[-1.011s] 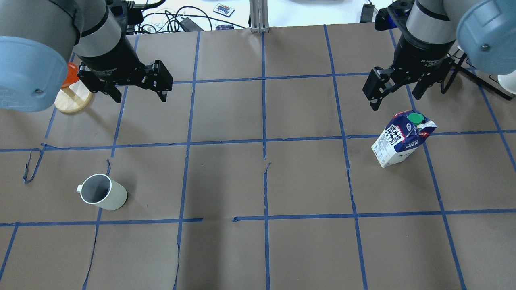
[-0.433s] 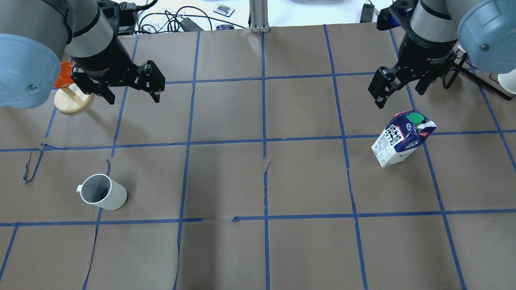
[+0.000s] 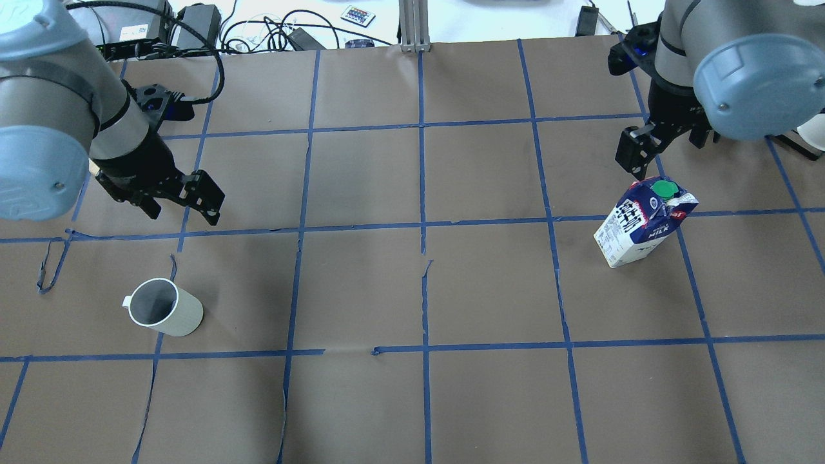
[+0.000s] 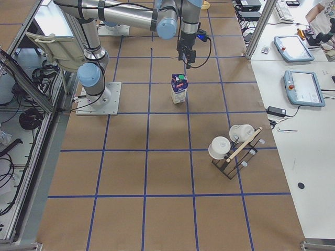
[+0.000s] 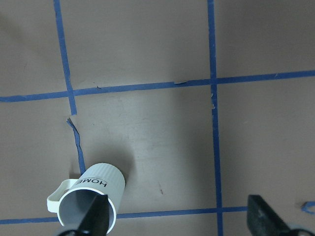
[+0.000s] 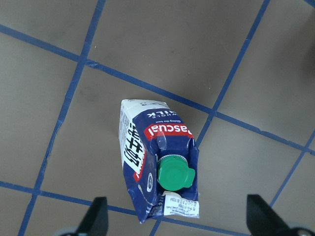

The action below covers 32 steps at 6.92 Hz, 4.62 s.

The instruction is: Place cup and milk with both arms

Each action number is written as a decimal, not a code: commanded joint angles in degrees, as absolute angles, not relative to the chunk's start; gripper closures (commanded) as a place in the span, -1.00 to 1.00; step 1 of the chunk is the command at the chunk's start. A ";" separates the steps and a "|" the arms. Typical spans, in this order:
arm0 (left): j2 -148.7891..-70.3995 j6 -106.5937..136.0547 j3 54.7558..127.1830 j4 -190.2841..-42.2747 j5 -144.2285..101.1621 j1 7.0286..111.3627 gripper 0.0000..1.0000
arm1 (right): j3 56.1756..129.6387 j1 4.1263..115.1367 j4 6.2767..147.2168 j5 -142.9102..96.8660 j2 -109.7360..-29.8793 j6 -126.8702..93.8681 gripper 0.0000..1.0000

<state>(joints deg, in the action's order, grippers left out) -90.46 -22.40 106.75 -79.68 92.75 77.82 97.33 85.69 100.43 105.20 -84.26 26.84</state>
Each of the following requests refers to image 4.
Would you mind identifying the white keyboard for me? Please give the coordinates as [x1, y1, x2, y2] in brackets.
[274, 1, 294, 24]

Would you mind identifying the black adapter on desk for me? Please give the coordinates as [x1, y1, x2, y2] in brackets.
[238, 11, 261, 21]

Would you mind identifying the near teach pendant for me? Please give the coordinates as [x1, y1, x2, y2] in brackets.
[283, 70, 325, 107]

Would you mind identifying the grey office chair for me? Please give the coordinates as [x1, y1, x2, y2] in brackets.
[26, 32, 86, 72]

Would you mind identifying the black wire cup rack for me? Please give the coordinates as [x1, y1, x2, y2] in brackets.
[211, 137, 258, 180]

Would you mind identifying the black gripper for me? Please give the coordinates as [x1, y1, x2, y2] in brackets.
[177, 31, 197, 69]

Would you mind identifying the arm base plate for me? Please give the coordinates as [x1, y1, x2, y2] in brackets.
[75, 82, 121, 116]
[98, 25, 130, 37]

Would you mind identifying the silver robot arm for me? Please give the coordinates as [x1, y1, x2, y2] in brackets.
[103, 21, 120, 30]
[56, 1, 202, 113]

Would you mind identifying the aluminium frame post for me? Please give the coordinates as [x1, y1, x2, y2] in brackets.
[245, 0, 277, 60]

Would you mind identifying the white cup on rack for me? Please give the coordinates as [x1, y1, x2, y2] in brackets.
[208, 136, 231, 160]

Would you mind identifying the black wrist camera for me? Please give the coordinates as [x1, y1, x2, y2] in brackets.
[197, 29, 208, 42]

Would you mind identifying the white mug on rack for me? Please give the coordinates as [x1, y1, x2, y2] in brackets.
[229, 124, 254, 143]

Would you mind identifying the teach pendant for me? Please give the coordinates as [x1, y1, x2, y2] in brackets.
[283, 70, 325, 107]
[274, 36, 315, 62]

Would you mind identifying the blue white milk carton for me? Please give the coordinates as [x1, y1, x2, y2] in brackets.
[171, 74, 188, 104]

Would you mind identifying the far teach pendant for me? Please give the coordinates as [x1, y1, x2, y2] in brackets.
[274, 36, 315, 62]

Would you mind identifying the black power adapter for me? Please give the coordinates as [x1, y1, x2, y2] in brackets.
[266, 106, 286, 118]

